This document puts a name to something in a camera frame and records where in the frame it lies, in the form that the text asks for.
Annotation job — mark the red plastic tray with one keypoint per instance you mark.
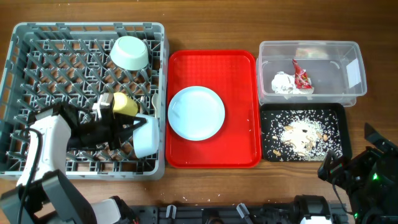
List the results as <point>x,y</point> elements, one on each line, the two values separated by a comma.
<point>231,74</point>

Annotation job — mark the red snack wrapper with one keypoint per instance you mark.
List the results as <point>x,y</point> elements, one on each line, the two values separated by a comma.
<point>302,80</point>

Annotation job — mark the rice and food scraps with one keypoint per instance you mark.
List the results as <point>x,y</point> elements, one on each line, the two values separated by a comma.
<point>299,135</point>

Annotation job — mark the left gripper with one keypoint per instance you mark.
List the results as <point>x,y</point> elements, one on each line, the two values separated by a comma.
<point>121,119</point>

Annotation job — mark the white plastic spoon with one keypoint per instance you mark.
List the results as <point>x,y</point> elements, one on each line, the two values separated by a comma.
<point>156,104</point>

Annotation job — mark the black plastic tray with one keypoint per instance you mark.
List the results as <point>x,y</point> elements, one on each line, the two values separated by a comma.
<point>336,107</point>

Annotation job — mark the green bowl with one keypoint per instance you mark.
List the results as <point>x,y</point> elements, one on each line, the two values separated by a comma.
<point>130,53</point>

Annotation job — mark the clear plastic bin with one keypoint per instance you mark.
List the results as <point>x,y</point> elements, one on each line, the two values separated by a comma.
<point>335,69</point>

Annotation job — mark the yellow plastic cup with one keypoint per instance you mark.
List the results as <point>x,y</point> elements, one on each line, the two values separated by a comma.
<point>124,105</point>

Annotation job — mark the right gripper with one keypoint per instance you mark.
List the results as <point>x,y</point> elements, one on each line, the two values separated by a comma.
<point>334,170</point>

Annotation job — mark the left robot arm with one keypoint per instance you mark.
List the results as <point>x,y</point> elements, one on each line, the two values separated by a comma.
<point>43,193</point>

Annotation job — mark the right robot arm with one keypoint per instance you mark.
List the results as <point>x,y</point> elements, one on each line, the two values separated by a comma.
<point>369,179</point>

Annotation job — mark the white plastic fork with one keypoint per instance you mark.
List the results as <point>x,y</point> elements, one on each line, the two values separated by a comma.
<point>142,105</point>

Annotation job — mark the light blue plate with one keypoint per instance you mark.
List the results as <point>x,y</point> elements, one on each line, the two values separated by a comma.
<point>196,113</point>

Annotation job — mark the white tissue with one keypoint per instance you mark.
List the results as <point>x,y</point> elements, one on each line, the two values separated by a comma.
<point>284,83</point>

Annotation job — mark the grey dishwasher rack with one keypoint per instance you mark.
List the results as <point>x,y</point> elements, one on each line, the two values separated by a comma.
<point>49,63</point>

